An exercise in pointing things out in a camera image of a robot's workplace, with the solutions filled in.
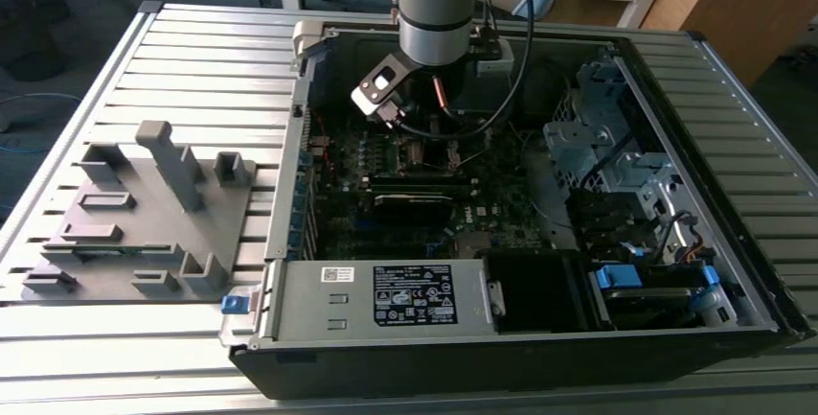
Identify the CPU socket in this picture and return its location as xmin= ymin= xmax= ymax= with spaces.
xmin=396 ymin=135 xmax=467 ymax=177

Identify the silver metal drive cage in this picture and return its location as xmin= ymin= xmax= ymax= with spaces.
xmin=540 ymin=48 xmax=695 ymax=263

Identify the green motherboard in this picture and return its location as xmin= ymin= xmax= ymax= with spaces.
xmin=299 ymin=110 xmax=581 ymax=263

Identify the grey plastic case latch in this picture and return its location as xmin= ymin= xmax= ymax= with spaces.
xmin=290 ymin=20 xmax=340 ymax=60

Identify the black graphics card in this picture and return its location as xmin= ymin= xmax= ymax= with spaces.
xmin=372 ymin=192 xmax=456 ymax=249

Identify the silver chipset heat sink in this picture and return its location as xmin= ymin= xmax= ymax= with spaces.
xmin=456 ymin=231 xmax=495 ymax=259

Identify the hard disk blue carrier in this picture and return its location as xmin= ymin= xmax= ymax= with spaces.
xmin=589 ymin=263 xmax=727 ymax=333

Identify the silver power supply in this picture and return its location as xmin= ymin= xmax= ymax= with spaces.
xmin=252 ymin=259 xmax=506 ymax=342

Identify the wooden cabinet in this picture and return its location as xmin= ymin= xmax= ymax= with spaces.
xmin=641 ymin=0 xmax=818 ymax=93

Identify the grey parts rack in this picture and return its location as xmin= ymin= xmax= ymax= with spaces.
xmin=17 ymin=120 xmax=260 ymax=304

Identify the black PC case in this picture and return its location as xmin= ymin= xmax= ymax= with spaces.
xmin=220 ymin=19 xmax=817 ymax=400

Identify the green RAM stick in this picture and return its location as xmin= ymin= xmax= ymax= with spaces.
xmin=73 ymin=245 xmax=143 ymax=257

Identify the black bag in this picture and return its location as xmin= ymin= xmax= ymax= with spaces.
xmin=0 ymin=0 xmax=73 ymax=83

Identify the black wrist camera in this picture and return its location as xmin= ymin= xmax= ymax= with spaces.
xmin=470 ymin=26 xmax=518 ymax=75

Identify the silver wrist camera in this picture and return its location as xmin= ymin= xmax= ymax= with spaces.
xmin=348 ymin=52 xmax=418 ymax=118

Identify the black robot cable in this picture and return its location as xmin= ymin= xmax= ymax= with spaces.
xmin=394 ymin=0 xmax=536 ymax=141

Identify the black cable bundle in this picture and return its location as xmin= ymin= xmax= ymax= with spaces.
xmin=566 ymin=189 xmax=663 ymax=256

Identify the coloured wire bundle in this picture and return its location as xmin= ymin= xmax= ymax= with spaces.
xmin=657 ymin=210 xmax=718 ymax=266

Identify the blue floor cable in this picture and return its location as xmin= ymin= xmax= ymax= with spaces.
xmin=0 ymin=91 xmax=84 ymax=155

